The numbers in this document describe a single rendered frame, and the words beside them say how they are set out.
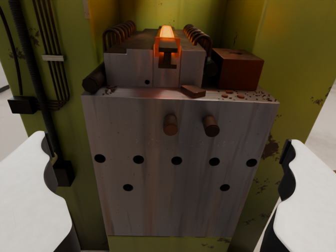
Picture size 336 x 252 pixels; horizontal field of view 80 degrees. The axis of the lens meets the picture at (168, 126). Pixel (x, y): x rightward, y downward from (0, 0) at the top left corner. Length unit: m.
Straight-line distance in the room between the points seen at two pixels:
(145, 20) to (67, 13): 0.38
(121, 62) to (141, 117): 0.12
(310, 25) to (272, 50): 0.10
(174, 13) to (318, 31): 0.49
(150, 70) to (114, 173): 0.25
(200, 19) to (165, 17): 0.14
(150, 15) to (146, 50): 0.48
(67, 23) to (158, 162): 0.40
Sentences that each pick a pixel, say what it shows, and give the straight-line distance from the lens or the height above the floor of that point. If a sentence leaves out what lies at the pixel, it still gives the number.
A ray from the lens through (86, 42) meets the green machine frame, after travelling 0.59.
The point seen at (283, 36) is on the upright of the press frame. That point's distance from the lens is 0.63.
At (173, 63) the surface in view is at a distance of 0.33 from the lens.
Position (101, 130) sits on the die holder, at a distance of 0.44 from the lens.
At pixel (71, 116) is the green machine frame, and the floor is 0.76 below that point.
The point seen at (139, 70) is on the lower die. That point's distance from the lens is 0.43.
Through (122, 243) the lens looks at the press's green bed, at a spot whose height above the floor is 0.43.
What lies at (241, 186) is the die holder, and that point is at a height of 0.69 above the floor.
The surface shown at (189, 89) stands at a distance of 0.40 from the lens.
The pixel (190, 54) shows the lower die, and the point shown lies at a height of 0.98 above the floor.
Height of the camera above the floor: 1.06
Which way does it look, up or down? 30 degrees down
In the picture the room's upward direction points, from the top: 3 degrees clockwise
